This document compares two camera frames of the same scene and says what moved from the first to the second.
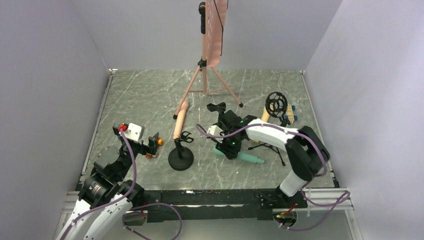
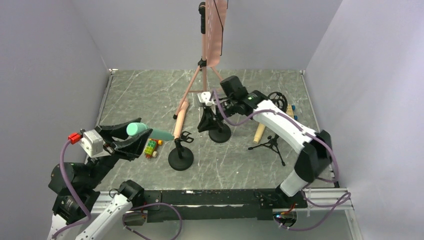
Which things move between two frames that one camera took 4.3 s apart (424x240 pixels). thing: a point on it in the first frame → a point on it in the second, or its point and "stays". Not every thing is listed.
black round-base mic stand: (181, 158) stays
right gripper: (222, 115) → (210, 108)
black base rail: (181, 206) stays
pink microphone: (179, 123) stays
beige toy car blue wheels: (290, 116) stays
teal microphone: (243, 156) → (134, 128)
